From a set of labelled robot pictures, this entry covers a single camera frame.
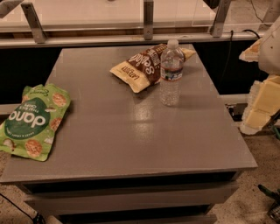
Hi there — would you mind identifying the right metal bracket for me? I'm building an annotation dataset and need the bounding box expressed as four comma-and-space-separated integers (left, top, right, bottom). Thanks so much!
210, 0, 231, 38

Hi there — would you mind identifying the metal bracket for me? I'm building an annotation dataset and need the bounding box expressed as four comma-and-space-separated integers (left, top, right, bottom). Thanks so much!
210, 0, 231, 38
143, 0, 154, 40
21, 3, 46, 44

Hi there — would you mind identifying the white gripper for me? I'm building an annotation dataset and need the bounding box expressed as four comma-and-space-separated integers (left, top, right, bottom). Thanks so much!
239, 17, 280, 135

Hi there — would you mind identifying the clear plastic water bottle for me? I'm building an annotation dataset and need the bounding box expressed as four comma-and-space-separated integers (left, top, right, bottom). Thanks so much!
160, 39, 185, 106

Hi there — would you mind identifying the black cable at floor left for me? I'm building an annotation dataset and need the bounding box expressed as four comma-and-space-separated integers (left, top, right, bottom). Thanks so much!
0, 192, 46, 224

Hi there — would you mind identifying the grey cabinet drawer front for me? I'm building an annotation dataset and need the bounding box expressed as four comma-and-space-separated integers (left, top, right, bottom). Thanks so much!
25, 181, 238, 215

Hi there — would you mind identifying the brown yellow snack bag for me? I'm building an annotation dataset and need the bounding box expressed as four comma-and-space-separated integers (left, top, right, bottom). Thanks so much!
109, 43, 197, 94

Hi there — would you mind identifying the middle metal bracket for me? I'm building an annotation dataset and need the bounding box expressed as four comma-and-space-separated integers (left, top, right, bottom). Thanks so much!
143, 0, 154, 40

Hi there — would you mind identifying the black cable at right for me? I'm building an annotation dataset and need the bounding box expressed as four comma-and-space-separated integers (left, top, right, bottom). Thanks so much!
218, 28, 261, 86

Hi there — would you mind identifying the metal rail shelf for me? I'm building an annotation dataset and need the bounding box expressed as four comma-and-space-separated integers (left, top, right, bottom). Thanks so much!
0, 24, 264, 49

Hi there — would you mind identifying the green rice chip bag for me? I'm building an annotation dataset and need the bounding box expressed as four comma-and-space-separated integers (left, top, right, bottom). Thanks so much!
0, 84, 71, 162

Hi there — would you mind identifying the left metal bracket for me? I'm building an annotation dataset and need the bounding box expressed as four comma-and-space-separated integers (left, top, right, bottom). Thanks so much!
21, 3, 46, 44

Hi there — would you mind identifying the green black tool on floor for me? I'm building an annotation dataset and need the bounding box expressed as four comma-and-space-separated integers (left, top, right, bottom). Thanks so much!
257, 184, 280, 224

